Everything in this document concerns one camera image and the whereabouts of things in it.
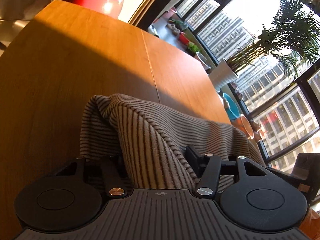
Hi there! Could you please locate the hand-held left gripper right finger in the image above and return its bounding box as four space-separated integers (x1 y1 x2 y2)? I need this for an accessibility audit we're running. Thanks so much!
185 146 272 196

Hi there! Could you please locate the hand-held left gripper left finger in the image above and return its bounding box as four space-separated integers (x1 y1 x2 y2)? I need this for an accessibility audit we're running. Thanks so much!
54 156 127 197

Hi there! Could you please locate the grey striped garment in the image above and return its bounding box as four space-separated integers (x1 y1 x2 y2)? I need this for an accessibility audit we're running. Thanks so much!
79 94 265 189

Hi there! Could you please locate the orange pink basin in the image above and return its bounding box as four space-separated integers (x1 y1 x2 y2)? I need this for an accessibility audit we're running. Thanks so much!
231 114 255 140

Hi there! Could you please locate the blue basin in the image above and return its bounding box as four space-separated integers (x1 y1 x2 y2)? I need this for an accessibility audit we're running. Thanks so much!
222 92 241 121

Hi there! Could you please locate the white ribbed plant pot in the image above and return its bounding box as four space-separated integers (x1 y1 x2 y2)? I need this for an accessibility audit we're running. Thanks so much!
209 59 240 92

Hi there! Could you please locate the white pink basin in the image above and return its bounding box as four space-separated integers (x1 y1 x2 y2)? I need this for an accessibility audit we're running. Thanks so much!
195 51 212 69

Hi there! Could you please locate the green leafy plant tray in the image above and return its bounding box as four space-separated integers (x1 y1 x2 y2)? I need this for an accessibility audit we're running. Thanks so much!
186 42 200 57

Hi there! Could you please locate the tall green palm plant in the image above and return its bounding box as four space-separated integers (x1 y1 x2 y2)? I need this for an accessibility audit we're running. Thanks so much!
225 0 320 80

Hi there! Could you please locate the brown curtain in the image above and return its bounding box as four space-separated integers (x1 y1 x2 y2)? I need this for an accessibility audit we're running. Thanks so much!
130 0 175 30

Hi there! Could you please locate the grey beige sofa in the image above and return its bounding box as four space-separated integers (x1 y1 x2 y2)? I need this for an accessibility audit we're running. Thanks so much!
0 0 68 55

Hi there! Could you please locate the black window frame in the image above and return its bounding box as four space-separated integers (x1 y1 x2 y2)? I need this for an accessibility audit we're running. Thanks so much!
172 0 320 168

